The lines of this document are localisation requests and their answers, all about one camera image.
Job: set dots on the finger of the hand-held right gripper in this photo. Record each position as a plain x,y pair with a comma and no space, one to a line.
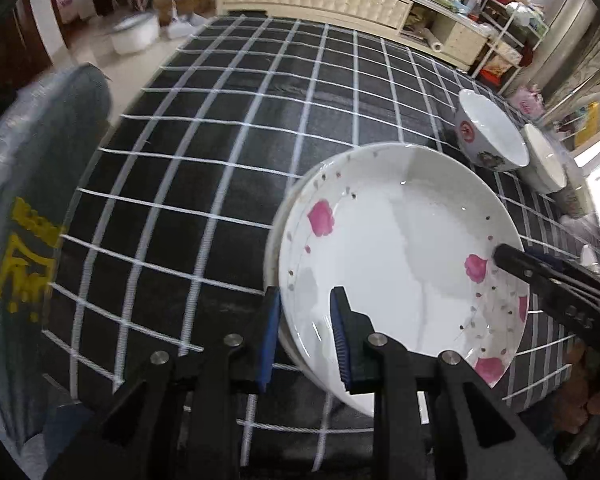
512,260
542,258

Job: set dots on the white plastic basin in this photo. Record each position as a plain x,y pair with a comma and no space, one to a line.
135,35

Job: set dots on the brown wooden door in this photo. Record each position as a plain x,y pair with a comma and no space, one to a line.
25,35

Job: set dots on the white bowl pink flower pattern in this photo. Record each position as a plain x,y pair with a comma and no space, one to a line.
542,160

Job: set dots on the brown plush toy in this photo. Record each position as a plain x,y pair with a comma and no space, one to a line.
580,390

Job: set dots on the yellow package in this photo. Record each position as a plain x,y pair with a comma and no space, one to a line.
587,122

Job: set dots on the red box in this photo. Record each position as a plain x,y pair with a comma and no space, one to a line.
495,71

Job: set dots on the pink bag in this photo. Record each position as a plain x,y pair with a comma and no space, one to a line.
530,102

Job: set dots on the grey cloth yellow print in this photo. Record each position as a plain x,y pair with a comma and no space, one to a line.
25,170

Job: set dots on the white bowl red mark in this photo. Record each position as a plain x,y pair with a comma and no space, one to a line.
485,120

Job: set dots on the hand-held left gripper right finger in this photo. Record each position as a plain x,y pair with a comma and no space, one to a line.
341,340

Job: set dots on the white plate pink flower print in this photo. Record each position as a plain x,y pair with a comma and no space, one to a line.
405,240

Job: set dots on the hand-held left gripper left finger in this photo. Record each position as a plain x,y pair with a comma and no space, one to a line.
269,340

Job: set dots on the black white checked blanket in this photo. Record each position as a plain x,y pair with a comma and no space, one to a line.
205,135

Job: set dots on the white paper roll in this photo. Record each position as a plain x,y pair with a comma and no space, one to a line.
434,41

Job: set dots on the plain white plate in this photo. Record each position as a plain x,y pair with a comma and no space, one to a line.
271,265

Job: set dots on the cream drawer cabinet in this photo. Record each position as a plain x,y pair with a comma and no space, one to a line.
457,35

